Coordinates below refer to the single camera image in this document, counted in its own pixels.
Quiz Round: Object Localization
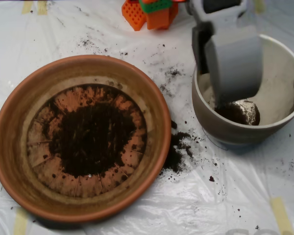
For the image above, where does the dark soil pile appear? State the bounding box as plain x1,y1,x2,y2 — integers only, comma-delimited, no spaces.
48,85,147,179

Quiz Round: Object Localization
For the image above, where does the white ceramic pot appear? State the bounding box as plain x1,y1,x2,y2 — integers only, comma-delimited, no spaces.
191,33,294,146

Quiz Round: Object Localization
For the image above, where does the spilled soil heap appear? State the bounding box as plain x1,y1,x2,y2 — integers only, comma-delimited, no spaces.
161,119,194,174

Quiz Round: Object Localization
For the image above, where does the terracotta plant saucer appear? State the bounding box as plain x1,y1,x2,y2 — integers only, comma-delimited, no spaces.
0,54,172,223

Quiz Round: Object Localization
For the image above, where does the beige masking tape strip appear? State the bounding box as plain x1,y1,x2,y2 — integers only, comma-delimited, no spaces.
13,207,29,235
270,197,294,235
37,0,49,16
21,0,34,14
253,0,265,13

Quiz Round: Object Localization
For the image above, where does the clear plastic cover sheet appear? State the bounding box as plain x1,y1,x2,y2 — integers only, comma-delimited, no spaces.
0,0,294,235

